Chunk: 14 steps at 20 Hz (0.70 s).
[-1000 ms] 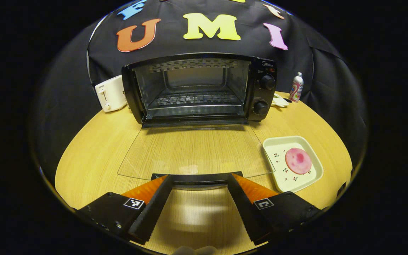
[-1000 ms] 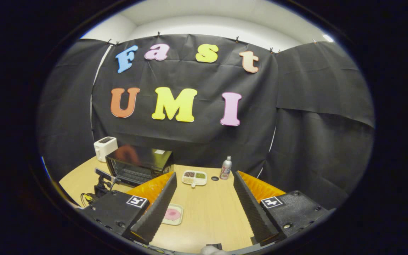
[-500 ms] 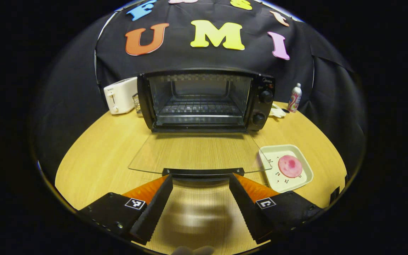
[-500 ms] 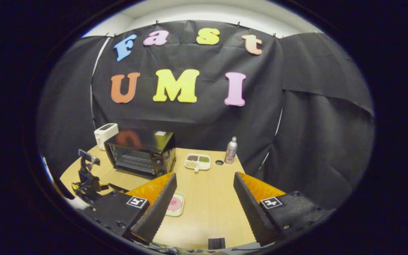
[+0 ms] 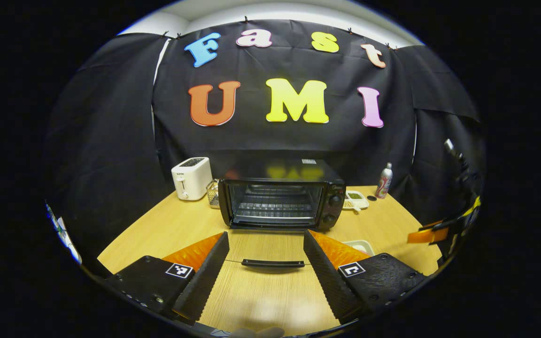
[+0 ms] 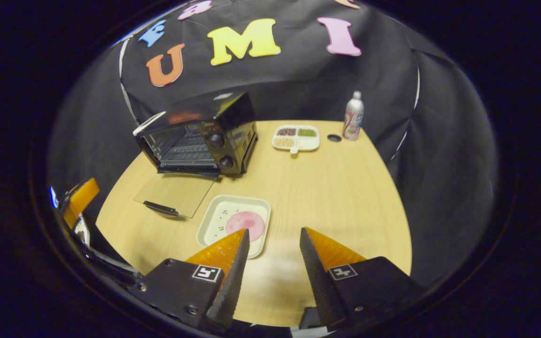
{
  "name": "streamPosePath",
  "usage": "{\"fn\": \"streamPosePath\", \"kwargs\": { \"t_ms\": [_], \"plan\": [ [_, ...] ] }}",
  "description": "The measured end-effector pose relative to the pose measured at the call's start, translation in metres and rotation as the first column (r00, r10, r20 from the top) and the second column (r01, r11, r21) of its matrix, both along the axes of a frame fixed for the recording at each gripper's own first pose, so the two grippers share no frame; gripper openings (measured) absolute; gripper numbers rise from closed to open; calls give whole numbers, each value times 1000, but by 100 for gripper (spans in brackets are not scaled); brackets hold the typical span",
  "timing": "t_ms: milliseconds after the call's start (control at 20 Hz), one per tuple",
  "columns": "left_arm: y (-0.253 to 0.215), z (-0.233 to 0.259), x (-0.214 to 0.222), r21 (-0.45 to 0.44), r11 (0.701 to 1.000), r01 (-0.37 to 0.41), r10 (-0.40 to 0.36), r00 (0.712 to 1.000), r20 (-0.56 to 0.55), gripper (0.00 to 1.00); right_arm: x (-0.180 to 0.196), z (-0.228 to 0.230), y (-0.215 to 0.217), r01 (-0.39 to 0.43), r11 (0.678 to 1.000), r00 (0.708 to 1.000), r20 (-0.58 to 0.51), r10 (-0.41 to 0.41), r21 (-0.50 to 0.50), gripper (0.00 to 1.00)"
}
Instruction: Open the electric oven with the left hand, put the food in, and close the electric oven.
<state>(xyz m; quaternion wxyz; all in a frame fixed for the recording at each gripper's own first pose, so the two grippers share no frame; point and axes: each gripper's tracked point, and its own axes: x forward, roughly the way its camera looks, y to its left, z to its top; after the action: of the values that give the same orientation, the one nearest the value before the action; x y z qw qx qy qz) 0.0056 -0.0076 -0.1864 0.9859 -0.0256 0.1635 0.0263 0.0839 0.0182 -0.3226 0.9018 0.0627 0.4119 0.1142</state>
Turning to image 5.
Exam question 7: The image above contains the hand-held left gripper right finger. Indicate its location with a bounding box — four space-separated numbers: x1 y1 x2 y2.
303 230 427 324

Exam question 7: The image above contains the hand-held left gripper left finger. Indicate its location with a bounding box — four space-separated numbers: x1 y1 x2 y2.
104 231 230 323

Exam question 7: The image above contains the cream food dish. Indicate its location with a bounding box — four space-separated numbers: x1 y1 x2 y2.
342 239 376 257

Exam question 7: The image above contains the black electric oven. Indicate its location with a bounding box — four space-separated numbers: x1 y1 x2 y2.
217 159 347 269

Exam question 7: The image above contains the silver spray can red label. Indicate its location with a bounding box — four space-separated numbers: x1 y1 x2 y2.
375 162 394 200

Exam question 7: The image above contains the white divided dish with grains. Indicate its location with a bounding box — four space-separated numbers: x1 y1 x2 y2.
343 190 370 211

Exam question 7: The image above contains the white toaster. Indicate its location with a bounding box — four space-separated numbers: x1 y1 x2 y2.
171 157 213 201

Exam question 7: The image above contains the metal wire basket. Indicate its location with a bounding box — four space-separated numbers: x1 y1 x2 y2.
206 179 221 209

